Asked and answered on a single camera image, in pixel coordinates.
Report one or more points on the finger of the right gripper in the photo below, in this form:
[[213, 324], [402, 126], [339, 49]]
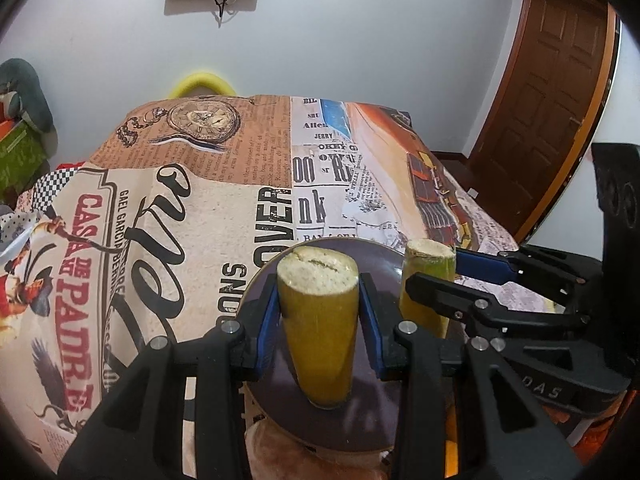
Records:
[[462, 304], [548, 272]]

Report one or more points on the dark purple plate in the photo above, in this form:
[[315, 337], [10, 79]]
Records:
[[366, 422]]

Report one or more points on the printed newspaper tablecloth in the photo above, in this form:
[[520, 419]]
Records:
[[165, 227]]

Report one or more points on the green storage box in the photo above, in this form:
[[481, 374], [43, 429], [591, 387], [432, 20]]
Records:
[[22, 156]]

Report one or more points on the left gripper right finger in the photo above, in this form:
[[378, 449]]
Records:
[[503, 432]]

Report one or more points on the yellow chair back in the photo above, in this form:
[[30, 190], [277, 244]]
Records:
[[201, 80]]

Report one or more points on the brown wooden door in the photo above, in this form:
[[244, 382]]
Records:
[[544, 110]]

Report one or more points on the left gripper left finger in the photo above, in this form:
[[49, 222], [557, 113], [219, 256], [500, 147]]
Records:
[[137, 430]]

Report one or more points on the yellow sugarcane piece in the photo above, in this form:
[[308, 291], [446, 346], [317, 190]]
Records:
[[436, 260], [318, 291]]

